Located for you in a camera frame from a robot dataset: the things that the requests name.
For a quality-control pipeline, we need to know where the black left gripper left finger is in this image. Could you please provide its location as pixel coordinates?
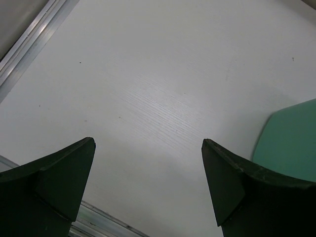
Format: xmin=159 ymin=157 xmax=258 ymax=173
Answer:
xmin=0 ymin=137 xmax=96 ymax=237

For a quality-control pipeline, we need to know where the aluminium table frame rail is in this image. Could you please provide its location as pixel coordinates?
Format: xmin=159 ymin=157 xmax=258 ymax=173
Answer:
xmin=0 ymin=0 xmax=145 ymax=237

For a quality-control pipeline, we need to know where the green plastic bin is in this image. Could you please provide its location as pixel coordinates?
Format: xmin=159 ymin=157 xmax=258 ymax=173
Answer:
xmin=252 ymin=99 xmax=316 ymax=182

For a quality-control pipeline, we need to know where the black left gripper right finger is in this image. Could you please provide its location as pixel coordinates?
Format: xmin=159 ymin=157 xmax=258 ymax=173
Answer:
xmin=201 ymin=139 xmax=316 ymax=237

